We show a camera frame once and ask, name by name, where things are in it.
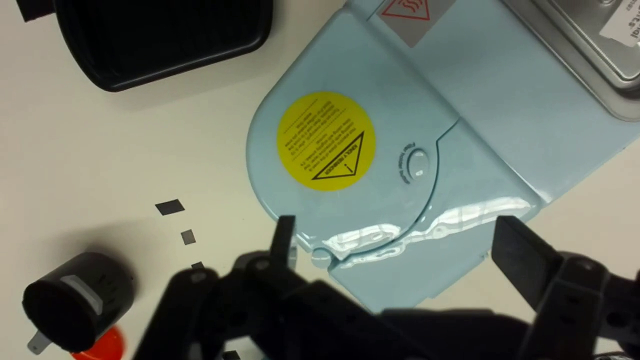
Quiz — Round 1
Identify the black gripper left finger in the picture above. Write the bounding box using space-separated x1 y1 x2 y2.
268 215 295 267

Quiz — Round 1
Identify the black cylindrical cup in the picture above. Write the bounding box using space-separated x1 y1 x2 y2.
22 253 136 352

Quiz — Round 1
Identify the orange round disc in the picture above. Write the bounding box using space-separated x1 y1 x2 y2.
71 327 125 360

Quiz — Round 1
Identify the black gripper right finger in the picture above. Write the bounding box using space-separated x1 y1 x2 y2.
490 216 564 312

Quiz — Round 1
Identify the black plastic tray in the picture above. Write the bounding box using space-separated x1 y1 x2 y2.
54 0 274 92

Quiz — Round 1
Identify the light blue toaster oven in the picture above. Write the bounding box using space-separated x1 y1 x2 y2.
245 0 637 311

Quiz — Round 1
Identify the round yellow warning sticker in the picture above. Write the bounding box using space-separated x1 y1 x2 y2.
276 92 376 193

